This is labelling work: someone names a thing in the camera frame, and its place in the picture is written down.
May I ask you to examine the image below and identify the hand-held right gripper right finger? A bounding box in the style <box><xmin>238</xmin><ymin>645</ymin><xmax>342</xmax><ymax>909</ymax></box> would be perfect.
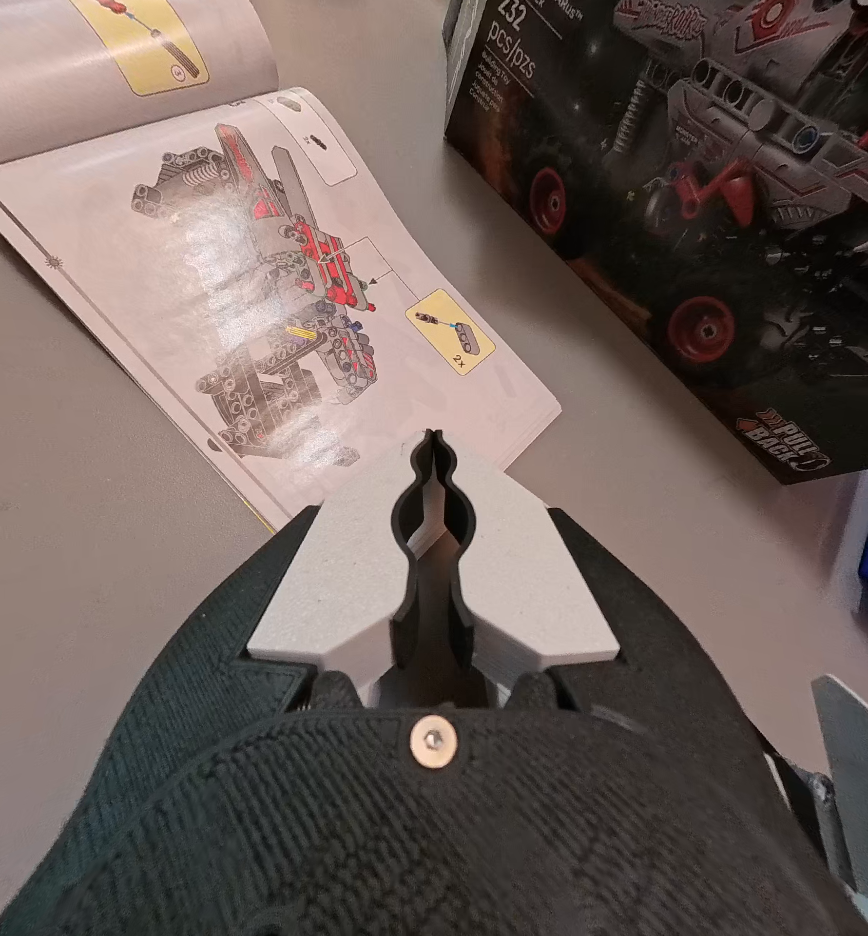
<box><xmin>432</xmin><ymin>430</ymin><xmax>621</xmax><ymax>708</ymax></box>

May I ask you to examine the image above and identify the toy truck cardboard box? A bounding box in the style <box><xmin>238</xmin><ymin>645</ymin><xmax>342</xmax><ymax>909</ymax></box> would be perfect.
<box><xmin>443</xmin><ymin>0</ymin><xmax>868</xmax><ymax>487</ymax></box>

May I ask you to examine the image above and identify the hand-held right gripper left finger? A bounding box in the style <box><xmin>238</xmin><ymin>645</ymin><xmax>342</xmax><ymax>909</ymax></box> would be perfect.
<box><xmin>246</xmin><ymin>430</ymin><xmax>435</xmax><ymax>708</ymax></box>

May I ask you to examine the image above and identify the open toy instruction booklet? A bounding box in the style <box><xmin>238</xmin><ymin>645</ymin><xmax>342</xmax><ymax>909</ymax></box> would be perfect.
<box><xmin>0</xmin><ymin>0</ymin><xmax>562</xmax><ymax>532</ymax></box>

